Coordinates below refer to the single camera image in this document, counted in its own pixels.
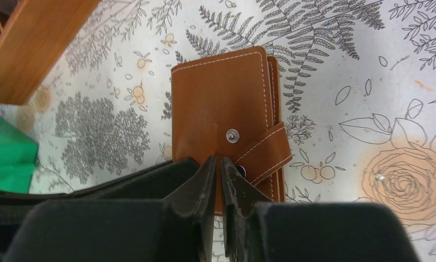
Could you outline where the orange wooden compartment tray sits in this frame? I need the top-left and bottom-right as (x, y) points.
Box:
(0, 1), (99, 105)

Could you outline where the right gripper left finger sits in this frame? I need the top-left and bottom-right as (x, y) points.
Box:
(4, 157), (217, 261)

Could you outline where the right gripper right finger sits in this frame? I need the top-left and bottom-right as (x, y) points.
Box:
(220, 158), (419, 261)

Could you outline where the green plastic card box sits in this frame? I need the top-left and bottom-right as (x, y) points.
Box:
(0, 117), (38, 194)

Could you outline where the brown leather card holder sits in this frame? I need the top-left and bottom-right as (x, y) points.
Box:
(171, 46), (292, 201)

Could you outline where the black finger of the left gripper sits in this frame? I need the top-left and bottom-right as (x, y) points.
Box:
(0, 159), (200, 225)

